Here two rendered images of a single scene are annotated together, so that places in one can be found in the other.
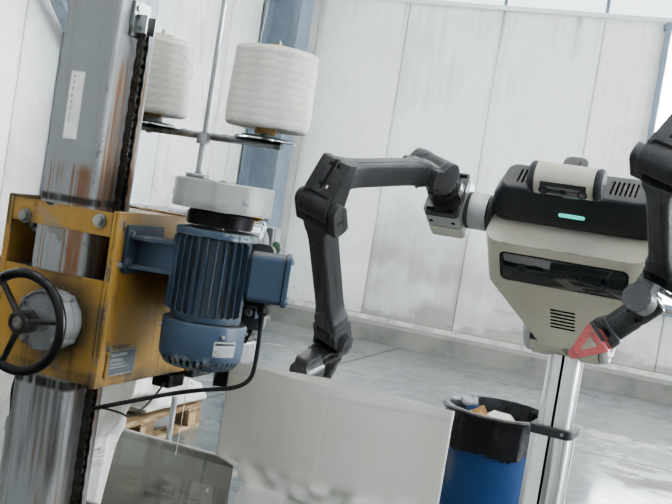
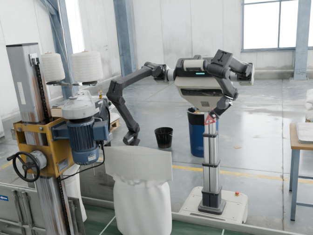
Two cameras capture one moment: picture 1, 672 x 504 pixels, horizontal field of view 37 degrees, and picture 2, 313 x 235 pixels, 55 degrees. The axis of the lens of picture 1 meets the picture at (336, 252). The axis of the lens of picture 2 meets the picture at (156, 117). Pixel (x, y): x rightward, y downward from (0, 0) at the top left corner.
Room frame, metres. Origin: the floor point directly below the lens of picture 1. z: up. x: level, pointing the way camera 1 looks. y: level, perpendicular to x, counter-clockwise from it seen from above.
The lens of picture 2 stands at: (0.22, -0.25, 1.80)
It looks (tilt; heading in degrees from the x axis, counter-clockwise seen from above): 17 degrees down; 2
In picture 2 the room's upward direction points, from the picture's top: 4 degrees counter-clockwise
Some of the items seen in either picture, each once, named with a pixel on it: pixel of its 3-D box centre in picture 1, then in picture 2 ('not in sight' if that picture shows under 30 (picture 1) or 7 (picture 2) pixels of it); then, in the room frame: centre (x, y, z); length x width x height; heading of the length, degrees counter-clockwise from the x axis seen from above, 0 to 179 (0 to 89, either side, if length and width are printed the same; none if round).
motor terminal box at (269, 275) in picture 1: (268, 284); (101, 132); (1.80, 0.11, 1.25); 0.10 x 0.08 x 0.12; 4
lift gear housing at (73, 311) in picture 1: (47, 318); (35, 160); (1.72, 0.48, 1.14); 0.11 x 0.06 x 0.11; 69
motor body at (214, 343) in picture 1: (208, 297); (83, 141); (1.79, 0.21, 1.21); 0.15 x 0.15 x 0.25
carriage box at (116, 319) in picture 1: (104, 287); (54, 140); (1.91, 0.43, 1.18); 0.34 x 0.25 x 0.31; 159
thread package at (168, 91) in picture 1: (157, 75); (51, 66); (2.03, 0.41, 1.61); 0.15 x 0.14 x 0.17; 69
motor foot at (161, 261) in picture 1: (163, 253); (65, 131); (1.79, 0.31, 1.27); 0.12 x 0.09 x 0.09; 159
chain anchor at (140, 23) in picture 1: (145, 21); (35, 59); (1.79, 0.40, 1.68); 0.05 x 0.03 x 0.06; 159
